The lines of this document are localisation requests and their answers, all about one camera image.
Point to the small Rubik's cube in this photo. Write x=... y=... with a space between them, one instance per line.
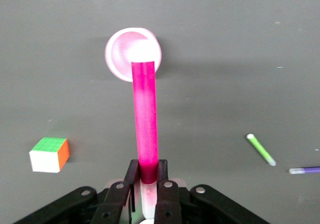
x=45 y=160

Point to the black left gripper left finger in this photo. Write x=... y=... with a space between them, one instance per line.
x=110 y=204

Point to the pink translucent plastic cup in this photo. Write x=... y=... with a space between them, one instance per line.
x=117 y=56

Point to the pink marker with clear cap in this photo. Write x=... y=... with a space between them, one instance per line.
x=146 y=121

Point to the purple marker with clear cap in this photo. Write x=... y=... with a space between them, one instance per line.
x=308 y=170

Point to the green marker with clear cap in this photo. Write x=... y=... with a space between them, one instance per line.
x=261 y=150

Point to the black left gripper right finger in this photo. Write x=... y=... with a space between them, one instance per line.
x=175 y=204

